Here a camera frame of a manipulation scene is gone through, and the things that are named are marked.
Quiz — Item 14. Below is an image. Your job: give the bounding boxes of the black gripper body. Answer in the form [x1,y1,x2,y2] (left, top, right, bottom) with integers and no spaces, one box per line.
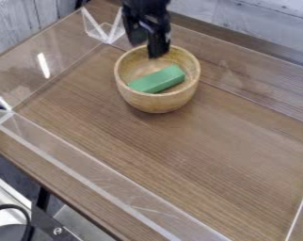
[119,0,170,24]

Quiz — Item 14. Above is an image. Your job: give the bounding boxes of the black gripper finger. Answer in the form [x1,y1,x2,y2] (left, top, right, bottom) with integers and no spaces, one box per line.
[121,8,146,46]
[140,14,170,58]

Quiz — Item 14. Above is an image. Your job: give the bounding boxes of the green rectangular block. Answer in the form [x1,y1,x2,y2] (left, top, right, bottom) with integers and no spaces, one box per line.
[126,64,185,94]

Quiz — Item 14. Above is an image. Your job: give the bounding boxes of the brown wooden bowl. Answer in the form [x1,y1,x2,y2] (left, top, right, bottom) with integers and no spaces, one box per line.
[114,45,201,113]

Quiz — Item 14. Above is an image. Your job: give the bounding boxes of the black table leg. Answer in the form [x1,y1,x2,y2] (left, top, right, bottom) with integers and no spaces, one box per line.
[35,187,50,211]

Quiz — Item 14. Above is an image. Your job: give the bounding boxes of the clear acrylic front barrier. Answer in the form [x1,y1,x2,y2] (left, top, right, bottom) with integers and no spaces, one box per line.
[0,97,230,241]

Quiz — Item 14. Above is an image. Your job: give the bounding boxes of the clear acrylic corner bracket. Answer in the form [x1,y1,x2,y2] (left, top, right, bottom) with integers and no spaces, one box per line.
[79,8,125,44]

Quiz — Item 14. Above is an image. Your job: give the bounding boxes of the black cable loop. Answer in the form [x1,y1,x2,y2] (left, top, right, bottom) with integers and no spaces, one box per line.
[0,203,34,241]

